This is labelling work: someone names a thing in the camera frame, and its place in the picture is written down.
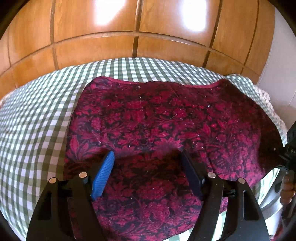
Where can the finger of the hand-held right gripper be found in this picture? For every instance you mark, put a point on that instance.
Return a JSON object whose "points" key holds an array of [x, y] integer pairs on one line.
{"points": [[281, 156]]}

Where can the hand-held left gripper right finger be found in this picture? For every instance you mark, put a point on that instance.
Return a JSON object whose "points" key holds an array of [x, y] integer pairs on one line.
{"points": [[192, 177]]}

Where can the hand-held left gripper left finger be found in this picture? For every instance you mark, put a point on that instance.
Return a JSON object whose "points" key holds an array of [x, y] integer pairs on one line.
{"points": [[104, 173]]}

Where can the red floral knit garment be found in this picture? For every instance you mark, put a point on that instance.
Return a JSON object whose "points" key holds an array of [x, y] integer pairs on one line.
{"points": [[161, 115]]}

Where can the person's right hand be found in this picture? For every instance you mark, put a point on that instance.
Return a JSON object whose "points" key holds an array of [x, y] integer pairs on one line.
{"points": [[288, 187]]}

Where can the floral print bedding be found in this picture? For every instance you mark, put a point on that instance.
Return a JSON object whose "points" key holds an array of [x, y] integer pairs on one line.
{"points": [[266, 99]]}

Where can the green checkered bed sheet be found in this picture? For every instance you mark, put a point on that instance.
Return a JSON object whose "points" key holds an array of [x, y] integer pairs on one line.
{"points": [[34, 127]]}

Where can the wooden wardrobe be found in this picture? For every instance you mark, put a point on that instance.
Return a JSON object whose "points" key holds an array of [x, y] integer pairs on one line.
{"points": [[92, 23]]}

